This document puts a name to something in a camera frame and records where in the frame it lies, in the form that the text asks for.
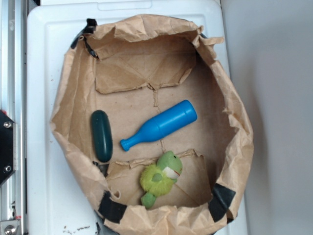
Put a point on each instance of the white plastic lid platform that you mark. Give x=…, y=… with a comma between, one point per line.
x=56, y=202

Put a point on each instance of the black corner bracket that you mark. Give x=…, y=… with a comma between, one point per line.
x=7, y=147

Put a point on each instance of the blue plastic toy bottle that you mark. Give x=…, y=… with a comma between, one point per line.
x=162, y=125

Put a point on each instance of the aluminium frame rail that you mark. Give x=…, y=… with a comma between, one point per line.
x=13, y=14

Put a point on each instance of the dark green toy cucumber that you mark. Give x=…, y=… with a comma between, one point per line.
x=102, y=135

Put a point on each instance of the brown paper lined bin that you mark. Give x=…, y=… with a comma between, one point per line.
x=133, y=70

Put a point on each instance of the green plush frog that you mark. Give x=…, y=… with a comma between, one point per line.
x=158, y=179

